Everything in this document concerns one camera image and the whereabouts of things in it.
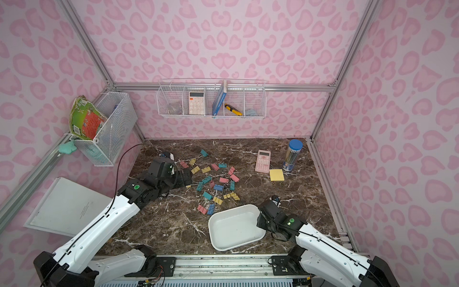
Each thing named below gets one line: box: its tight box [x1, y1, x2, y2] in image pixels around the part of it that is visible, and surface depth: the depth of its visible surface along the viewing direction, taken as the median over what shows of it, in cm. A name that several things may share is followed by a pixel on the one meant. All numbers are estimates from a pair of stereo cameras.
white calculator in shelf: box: [188, 91, 205, 116], surface depth 97 cm
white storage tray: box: [207, 203, 266, 252], surface depth 84 cm
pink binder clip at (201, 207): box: [197, 204, 208, 215], surface depth 90 cm
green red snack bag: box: [69, 94, 108, 140], surface depth 74 cm
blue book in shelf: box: [211, 80, 228, 118], surface depth 90 cm
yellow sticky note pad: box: [269, 168, 286, 182], surface depth 103 cm
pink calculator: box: [255, 149, 272, 174], surface depth 109 cm
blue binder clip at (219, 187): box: [213, 184, 225, 192], surface depth 98 cm
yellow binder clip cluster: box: [222, 191, 241, 201], surface depth 93 cm
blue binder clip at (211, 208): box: [207, 203, 216, 216], surface depth 90 cm
